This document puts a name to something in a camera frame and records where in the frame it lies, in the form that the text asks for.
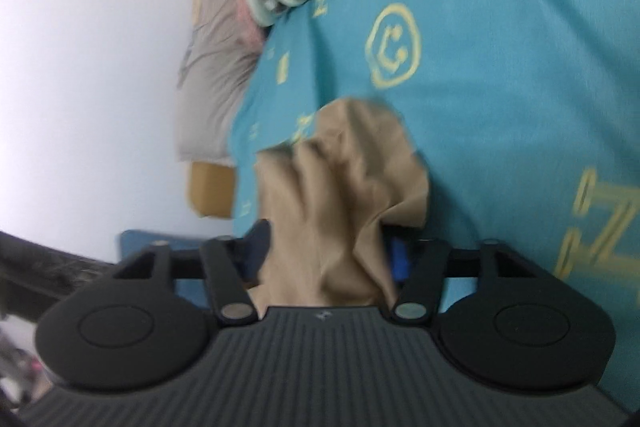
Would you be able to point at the teal printed bed sheet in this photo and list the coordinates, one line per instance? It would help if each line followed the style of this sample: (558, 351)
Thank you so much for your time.
(475, 82)

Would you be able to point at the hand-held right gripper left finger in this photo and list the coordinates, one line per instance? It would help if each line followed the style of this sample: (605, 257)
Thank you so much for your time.
(258, 241)

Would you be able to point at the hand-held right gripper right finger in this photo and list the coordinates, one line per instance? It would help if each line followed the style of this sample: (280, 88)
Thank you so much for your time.
(400, 257)

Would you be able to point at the grey pillow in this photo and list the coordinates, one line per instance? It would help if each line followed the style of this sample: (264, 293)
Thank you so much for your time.
(215, 72)

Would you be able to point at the cardboard box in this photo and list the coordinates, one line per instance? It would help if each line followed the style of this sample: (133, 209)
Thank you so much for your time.
(210, 189)

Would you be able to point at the tan garment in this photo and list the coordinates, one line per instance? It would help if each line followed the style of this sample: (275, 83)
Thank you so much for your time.
(330, 207)

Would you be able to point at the dark furniture edge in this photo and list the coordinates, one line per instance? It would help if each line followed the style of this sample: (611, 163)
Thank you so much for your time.
(45, 264)

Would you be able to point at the blue mat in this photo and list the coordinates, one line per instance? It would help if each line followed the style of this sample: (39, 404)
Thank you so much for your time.
(135, 244)

